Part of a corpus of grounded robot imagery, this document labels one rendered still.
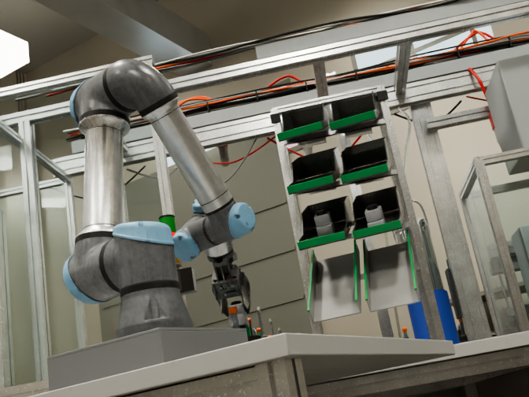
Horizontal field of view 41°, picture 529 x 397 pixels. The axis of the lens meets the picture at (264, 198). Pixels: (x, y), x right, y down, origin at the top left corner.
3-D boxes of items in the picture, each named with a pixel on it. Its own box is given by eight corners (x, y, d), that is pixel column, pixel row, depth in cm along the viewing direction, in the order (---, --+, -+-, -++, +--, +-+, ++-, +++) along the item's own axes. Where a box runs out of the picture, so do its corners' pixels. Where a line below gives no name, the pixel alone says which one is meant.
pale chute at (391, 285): (420, 302, 181) (416, 287, 179) (370, 313, 184) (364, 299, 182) (412, 241, 205) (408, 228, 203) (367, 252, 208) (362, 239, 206)
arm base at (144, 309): (157, 329, 129) (151, 276, 132) (99, 345, 137) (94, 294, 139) (210, 328, 141) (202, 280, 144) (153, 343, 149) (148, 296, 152)
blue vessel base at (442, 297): (467, 361, 254) (449, 287, 262) (423, 369, 255) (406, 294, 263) (462, 364, 269) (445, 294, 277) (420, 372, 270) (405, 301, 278)
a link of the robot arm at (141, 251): (147, 279, 134) (138, 209, 137) (101, 295, 141) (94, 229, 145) (192, 280, 143) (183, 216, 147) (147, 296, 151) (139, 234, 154)
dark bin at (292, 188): (334, 183, 194) (327, 157, 194) (288, 194, 198) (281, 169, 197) (344, 169, 221) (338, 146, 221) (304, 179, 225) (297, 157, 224)
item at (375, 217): (386, 231, 190) (379, 205, 189) (369, 234, 191) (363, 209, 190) (386, 224, 198) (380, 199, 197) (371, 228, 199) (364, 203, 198)
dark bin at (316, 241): (345, 239, 190) (338, 213, 189) (299, 250, 193) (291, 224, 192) (354, 218, 217) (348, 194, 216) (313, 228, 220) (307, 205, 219)
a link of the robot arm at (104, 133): (101, 287, 140) (105, 53, 162) (56, 304, 149) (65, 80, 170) (148, 297, 149) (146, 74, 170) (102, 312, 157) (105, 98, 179)
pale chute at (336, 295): (361, 313, 182) (356, 299, 180) (312, 323, 185) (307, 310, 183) (360, 251, 206) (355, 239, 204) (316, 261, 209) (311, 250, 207)
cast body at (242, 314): (246, 324, 193) (242, 298, 195) (230, 327, 193) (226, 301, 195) (250, 328, 200) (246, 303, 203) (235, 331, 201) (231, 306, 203)
